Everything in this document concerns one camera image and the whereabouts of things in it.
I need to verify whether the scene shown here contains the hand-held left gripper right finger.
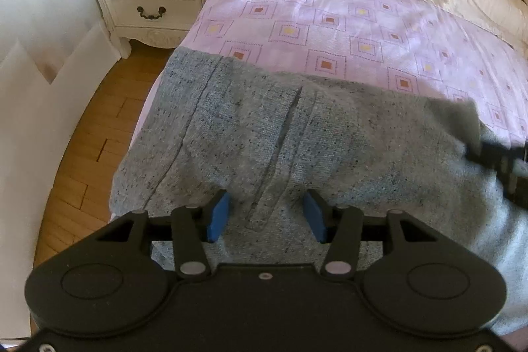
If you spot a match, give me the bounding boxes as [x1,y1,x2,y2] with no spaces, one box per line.
[302,189,435,281]

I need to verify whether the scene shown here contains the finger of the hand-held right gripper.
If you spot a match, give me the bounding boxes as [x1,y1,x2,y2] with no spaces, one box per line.
[464,140,525,172]

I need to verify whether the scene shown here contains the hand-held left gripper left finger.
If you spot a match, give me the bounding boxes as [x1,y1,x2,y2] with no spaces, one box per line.
[96,189,232,279]

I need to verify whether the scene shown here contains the grey speckled pants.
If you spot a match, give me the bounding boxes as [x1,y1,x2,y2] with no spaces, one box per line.
[109,46,528,336]

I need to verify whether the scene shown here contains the white sheer curtain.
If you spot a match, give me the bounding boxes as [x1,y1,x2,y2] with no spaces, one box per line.
[0,19,123,340]

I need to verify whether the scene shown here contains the nightstand drawer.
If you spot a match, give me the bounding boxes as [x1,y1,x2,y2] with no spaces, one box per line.
[103,0,204,31]

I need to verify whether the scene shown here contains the purple patterned bed sheet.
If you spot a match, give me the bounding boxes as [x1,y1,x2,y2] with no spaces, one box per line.
[131,0,528,221]

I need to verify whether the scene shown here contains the dark metal drawer handle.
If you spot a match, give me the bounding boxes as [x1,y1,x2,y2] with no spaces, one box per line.
[137,6,167,21]

